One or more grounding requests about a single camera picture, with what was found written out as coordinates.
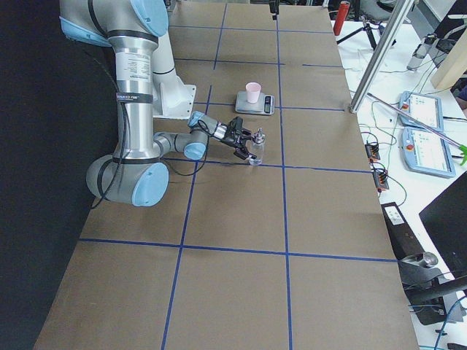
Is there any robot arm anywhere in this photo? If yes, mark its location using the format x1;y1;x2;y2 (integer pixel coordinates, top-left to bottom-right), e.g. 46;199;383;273
60;1;251;206

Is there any black monitor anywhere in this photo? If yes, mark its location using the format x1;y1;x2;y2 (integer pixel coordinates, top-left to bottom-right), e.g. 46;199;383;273
419;173;466;271

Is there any teach pendant tablet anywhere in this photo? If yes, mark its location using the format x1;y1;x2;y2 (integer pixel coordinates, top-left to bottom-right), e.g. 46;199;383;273
398;90;444;131
401;127;456;178

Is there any pink cup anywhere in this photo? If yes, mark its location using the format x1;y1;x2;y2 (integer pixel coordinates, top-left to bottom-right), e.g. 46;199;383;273
245;82;261;104

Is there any teach pendant tablet near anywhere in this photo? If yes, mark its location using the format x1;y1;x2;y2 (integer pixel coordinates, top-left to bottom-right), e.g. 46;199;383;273
401;127;456;178

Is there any teach pendant tablet far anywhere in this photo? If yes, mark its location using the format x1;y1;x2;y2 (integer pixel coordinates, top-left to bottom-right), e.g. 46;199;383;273
398;90;444;131

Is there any glass sauce bottle steel cap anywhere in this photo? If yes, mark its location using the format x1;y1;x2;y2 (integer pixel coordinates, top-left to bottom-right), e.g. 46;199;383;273
249;128;266;166

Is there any red cylinder bottle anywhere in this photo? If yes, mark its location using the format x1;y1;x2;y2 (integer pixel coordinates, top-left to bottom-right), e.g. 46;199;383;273
333;1;350;36

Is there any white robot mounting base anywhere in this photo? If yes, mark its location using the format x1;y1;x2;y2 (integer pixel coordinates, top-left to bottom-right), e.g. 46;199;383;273
151;33;196;120

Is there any digital kitchen scale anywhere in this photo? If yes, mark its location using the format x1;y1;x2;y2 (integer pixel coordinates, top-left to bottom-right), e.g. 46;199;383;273
235;91;275;115

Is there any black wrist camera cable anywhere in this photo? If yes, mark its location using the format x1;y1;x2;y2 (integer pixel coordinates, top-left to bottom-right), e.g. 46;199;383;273
90;120;220;209

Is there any green handled reacher stick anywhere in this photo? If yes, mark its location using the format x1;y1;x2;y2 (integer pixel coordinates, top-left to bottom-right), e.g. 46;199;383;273
366;93;466;165

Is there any black tripod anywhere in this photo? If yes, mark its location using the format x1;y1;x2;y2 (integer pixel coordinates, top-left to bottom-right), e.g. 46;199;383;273
336;16;385;50

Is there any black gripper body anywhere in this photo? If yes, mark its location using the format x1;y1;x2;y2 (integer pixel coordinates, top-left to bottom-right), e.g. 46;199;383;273
220;117;252;150

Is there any aluminium frame post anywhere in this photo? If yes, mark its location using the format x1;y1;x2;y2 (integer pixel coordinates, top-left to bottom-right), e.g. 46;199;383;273
350;0;416;114

